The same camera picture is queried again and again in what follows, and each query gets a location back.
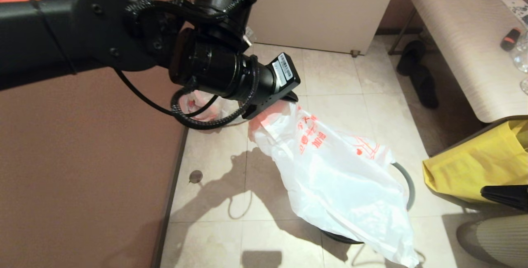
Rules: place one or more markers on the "white red-printed trash bag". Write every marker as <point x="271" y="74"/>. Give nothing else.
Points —
<point x="338" y="185"/>
<point x="208" y="105"/>

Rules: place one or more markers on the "black round trash bin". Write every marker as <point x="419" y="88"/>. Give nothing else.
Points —
<point x="342" y="238"/>

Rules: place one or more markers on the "small metal door stop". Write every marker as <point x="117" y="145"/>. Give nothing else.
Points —
<point x="354" y="53"/>

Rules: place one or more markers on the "clear wine glass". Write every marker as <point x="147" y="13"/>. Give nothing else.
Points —
<point x="524" y="87"/>
<point x="521" y="58"/>

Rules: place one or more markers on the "white door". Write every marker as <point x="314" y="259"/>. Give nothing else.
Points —
<point x="330" y="8"/>

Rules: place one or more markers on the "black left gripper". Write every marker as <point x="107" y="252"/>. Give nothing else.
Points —
<point x="222" y="70"/>

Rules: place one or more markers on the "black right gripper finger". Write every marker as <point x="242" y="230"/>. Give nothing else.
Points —
<point x="507" y="197"/>

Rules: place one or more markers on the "white leaflet with blue print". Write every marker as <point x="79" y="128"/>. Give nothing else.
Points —
<point x="517" y="9"/>

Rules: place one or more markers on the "small grey round floor disc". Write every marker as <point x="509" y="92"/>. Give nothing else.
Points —
<point x="196" y="176"/>

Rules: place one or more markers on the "grey skirting board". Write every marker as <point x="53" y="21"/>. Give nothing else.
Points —
<point x="169" y="202"/>

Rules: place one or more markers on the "black marker with red band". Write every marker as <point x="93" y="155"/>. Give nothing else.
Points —
<point x="510" y="39"/>

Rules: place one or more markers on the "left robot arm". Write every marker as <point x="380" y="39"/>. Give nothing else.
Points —
<point x="62" y="33"/>

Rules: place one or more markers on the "light woodgrain desk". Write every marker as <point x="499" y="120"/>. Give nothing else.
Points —
<point x="466" y="33"/>

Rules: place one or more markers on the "yellow fabric bag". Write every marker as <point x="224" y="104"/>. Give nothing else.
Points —
<point x="462" y="173"/>

